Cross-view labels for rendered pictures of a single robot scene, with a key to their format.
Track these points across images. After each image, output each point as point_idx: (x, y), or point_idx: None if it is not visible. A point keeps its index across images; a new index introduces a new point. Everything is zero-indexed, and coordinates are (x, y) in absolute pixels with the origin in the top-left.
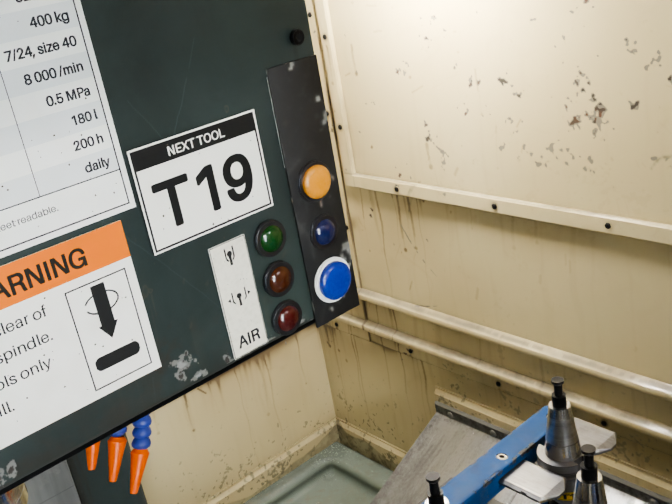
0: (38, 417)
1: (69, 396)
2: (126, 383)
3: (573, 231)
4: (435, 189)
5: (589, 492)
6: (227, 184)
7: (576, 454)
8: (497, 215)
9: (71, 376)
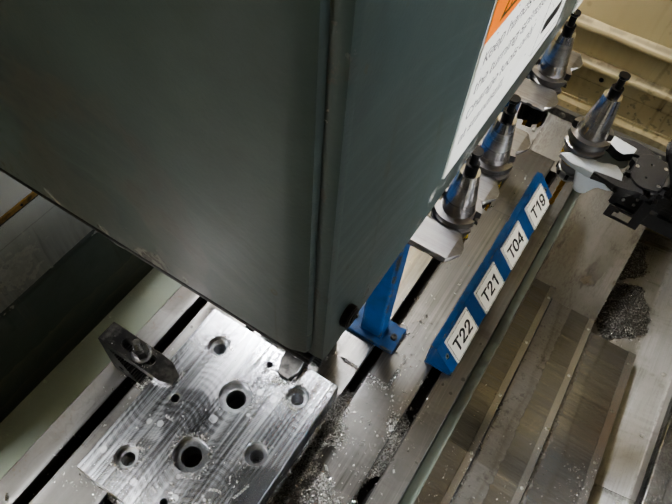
0: (504, 90)
1: (521, 64)
2: (540, 45)
3: None
4: None
5: (612, 108)
6: None
7: (565, 72)
8: None
9: (531, 42)
